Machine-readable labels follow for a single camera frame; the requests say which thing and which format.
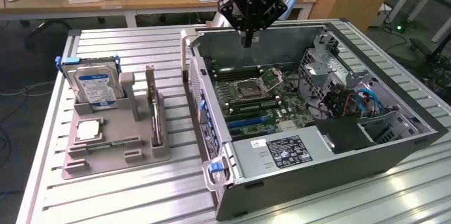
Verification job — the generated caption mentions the graphics card with black fan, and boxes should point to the graphics card with black fan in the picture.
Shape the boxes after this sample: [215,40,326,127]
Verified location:
[145,65,166,147]

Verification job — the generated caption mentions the black RAM slot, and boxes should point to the black RAM slot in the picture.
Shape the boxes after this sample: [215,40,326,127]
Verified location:
[214,72,265,82]
[211,66,262,75]

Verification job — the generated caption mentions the metal socket cover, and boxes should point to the metal socket cover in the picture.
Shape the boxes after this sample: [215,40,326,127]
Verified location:
[259,67,285,90]

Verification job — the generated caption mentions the metal drive cage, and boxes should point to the metal drive cage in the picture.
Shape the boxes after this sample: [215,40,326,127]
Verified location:
[298,46,356,95]

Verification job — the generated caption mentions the CPU socket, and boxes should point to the CPU socket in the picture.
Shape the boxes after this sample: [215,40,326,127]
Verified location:
[235,78,265,98]

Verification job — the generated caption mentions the green RAM stick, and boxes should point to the green RAM stick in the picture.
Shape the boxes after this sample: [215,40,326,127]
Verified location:
[229,99,280,113]
[86,141,127,151]

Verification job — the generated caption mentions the green motherboard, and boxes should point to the green motherboard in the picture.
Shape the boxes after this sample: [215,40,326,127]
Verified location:
[207,62,318,142]

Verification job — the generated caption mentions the black expansion slot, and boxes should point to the black expansion slot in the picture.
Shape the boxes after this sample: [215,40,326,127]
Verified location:
[225,111,270,122]

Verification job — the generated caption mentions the blue expansion slot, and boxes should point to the blue expansion slot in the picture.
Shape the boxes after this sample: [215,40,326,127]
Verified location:
[227,117,273,130]

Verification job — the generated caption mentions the silver chipset heatsink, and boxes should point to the silver chipset heatsink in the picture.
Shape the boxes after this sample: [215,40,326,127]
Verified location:
[278,121,302,133]

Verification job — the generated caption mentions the hard disk with blue caddy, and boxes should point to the hard disk with blue caddy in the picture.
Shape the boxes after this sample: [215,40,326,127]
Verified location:
[54,54,123,110]

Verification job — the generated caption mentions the black plastic shroud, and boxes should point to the black plastic shroud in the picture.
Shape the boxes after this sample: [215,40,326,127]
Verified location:
[317,117,376,155]

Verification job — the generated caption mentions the grey disk bay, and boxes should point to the grey disk bay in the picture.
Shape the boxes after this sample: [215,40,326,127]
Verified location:
[358,110,421,144]

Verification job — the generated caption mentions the grey power supply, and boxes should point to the grey power supply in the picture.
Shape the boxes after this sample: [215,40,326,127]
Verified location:
[225,126,336,180]

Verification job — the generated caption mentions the blue case latch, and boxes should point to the blue case latch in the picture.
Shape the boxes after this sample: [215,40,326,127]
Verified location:
[207,162,225,174]

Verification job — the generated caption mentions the silver CPU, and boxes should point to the silver CPU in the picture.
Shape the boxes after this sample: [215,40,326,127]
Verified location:
[77,122,102,142]

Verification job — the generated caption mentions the grey parts rack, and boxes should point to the grey parts rack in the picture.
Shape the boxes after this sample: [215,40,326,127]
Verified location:
[62,71,173,181]

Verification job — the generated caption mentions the open black PC case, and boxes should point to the open black PC case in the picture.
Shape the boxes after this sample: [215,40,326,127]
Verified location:
[181,22,449,222]

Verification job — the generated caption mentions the red wire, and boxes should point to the red wire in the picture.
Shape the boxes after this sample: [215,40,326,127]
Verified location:
[344,94,354,116]

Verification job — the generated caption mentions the blue wire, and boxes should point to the blue wire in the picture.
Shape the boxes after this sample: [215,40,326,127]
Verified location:
[356,89,384,115]

